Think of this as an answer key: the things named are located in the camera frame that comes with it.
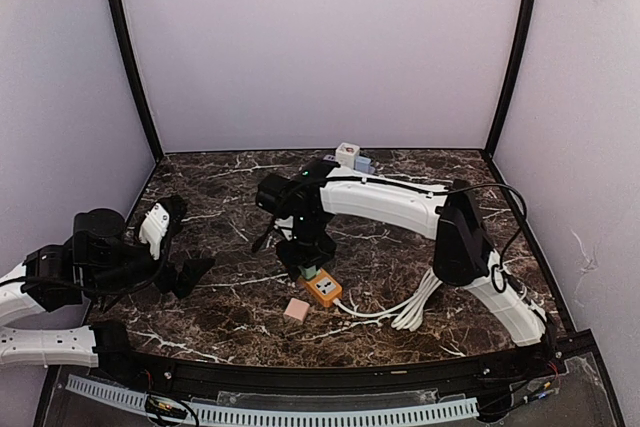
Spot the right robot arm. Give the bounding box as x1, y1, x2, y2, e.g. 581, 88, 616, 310
255, 158, 556, 381

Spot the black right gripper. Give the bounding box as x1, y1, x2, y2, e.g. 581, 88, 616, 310
275, 214, 336, 281

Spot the light blue charger plug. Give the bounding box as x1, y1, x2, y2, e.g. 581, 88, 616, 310
354, 156, 375, 174

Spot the white orange-strip cable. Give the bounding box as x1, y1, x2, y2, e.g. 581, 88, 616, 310
333, 266, 446, 332

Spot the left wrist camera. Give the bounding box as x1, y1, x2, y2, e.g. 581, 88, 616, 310
72, 208, 125, 255

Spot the orange power strip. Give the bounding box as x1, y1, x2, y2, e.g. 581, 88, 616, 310
298, 269, 343, 308

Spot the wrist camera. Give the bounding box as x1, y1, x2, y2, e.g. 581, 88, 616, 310
255, 173, 290, 214
72, 208, 125, 255

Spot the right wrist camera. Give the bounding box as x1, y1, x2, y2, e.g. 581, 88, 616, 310
255, 173, 290, 214

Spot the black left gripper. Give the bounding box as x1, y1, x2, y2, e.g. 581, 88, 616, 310
88, 238, 215, 298

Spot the white cube power socket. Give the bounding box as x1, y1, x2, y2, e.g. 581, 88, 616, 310
334, 142, 360, 169

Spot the white slotted cable duct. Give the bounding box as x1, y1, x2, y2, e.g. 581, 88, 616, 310
65, 375, 479, 426

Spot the green charger plug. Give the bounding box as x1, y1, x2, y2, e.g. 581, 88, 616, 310
299, 265, 320, 281

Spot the black frame post left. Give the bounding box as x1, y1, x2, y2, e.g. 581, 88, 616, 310
107, 0, 164, 163

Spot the pink charger plug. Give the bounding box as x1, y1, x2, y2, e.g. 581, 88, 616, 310
283, 298, 310, 323

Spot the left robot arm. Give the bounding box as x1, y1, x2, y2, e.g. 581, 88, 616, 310
1, 242, 215, 383

